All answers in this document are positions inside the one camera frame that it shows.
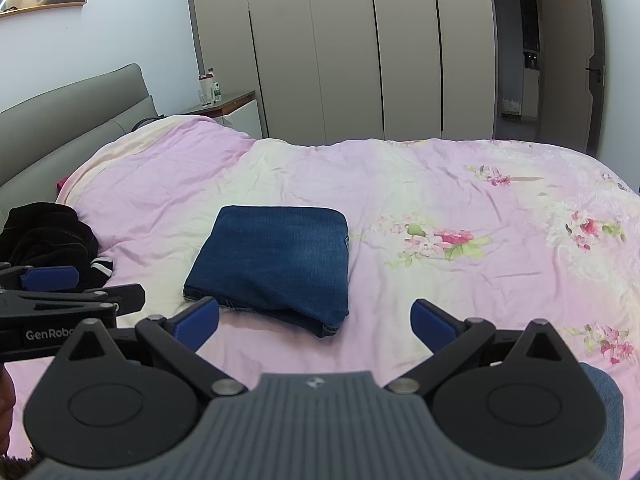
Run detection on black cable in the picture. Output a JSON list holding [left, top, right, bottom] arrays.
[[130, 116, 166, 134]]

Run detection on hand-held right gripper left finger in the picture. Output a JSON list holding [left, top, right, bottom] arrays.
[[54, 296, 249, 400]]

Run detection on person's left forearm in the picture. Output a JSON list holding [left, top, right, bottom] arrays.
[[0, 365, 17, 458]]

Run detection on pink floral quilt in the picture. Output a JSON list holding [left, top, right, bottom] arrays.
[[0, 114, 640, 461]]

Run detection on black garment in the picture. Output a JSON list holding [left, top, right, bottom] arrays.
[[0, 202, 115, 289]]

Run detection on grey door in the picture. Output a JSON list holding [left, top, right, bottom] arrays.
[[537, 0, 607, 157]]

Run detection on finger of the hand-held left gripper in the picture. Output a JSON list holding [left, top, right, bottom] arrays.
[[0, 283, 147, 317], [0, 265, 81, 292]]

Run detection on white nightstand with brown top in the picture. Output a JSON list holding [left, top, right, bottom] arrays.
[[182, 90, 264, 140]]

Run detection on blue denim pants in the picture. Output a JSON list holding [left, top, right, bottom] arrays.
[[182, 205, 351, 339]]

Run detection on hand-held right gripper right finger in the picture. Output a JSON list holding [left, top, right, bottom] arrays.
[[382, 298, 578, 397]]

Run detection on grey padded headboard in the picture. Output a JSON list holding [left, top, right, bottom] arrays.
[[0, 63, 164, 204]]

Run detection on person's leg in jeans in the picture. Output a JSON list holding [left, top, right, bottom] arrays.
[[580, 362, 626, 480]]

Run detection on beige wardrobe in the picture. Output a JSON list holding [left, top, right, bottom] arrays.
[[184, 0, 501, 144]]

